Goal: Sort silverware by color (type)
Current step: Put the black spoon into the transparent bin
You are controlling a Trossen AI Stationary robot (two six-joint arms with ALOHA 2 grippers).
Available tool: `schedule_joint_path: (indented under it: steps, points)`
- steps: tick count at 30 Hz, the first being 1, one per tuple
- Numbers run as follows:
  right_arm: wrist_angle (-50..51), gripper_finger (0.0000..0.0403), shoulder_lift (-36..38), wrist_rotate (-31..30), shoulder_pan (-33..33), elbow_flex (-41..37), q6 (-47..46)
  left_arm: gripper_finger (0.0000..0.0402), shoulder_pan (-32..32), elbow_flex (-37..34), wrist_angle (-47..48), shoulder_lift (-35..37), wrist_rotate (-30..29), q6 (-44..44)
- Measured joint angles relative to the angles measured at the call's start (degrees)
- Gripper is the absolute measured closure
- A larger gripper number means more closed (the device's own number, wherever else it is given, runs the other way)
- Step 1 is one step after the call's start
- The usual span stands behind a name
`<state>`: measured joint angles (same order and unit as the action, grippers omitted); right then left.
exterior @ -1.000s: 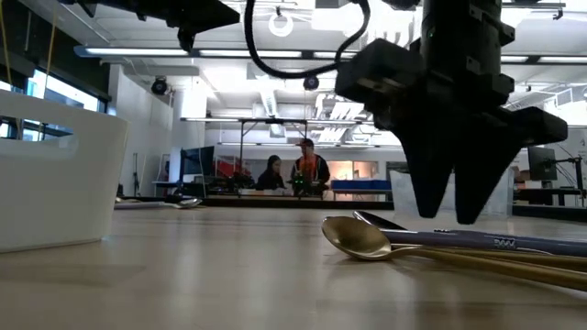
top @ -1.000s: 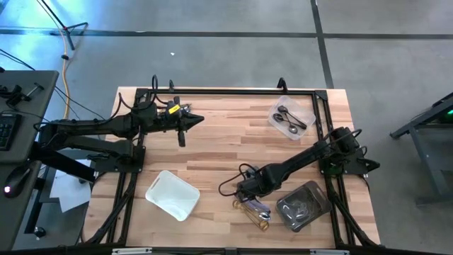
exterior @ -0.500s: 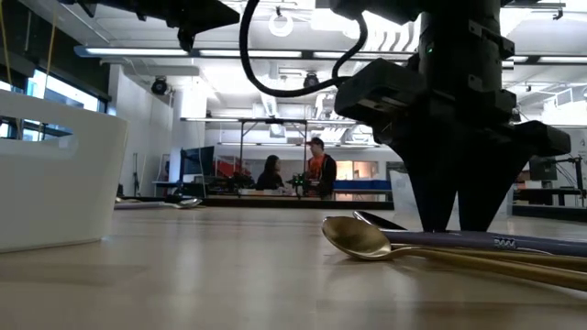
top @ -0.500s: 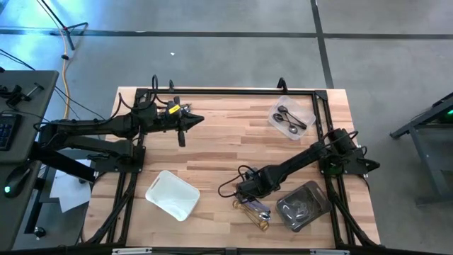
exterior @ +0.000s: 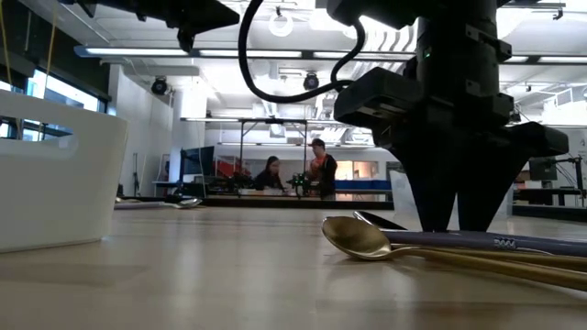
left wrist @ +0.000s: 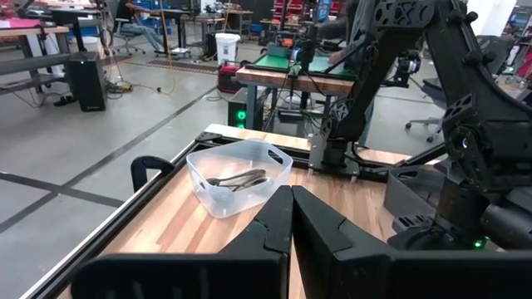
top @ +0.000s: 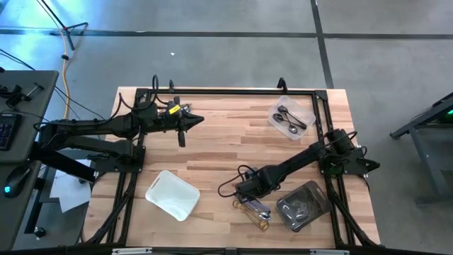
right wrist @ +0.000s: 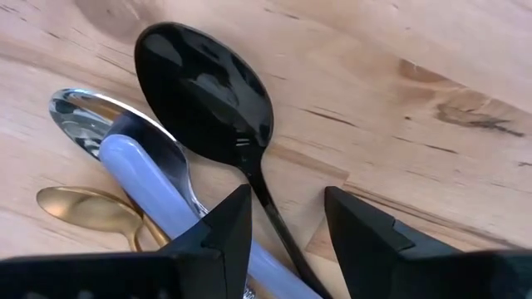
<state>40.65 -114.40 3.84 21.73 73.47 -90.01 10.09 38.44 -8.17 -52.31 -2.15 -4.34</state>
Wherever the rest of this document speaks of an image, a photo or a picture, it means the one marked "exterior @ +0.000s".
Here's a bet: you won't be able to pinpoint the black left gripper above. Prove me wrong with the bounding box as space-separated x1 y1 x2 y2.
126 0 240 53

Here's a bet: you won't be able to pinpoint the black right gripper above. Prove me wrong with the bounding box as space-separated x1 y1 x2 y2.
373 17 570 233

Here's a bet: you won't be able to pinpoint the long ceiling light strip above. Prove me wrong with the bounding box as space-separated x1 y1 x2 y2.
72 44 587 65

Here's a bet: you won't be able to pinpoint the black ceiling spotlight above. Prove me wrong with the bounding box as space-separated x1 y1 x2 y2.
150 75 170 97
302 71 321 92

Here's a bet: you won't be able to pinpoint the black monitor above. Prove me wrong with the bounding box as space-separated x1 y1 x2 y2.
178 145 216 185
528 157 559 182

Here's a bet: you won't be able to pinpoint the blue storage crate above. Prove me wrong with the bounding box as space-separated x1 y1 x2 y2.
333 178 394 193

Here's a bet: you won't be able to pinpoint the person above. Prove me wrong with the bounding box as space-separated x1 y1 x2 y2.
305 137 339 202
252 155 288 193

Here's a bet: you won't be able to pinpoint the background robot with green light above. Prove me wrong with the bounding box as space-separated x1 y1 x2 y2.
284 171 322 199

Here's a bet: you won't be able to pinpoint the white ceiling ducts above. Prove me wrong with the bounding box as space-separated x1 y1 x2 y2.
315 27 417 144

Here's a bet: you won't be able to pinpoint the window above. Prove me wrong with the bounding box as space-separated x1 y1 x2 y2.
0 68 101 141

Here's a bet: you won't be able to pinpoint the white plastic bin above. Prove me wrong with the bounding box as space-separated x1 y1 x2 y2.
0 88 130 254

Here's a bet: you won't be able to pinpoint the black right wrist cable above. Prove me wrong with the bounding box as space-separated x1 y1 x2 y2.
237 0 368 105

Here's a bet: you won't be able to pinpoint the white ceiling ring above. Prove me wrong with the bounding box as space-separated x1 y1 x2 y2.
267 12 295 39

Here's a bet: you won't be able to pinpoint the black workcell frame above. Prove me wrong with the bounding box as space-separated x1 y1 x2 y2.
237 117 309 199

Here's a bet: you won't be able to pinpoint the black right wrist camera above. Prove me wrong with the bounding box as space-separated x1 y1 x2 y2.
333 67 426 130

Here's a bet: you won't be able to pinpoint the yellow hanging cord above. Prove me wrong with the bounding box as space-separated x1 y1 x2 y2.
0 0 14 88
43 11 60 80

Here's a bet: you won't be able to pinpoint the black metal table frame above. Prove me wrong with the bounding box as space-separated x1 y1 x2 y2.
116 195 587 224

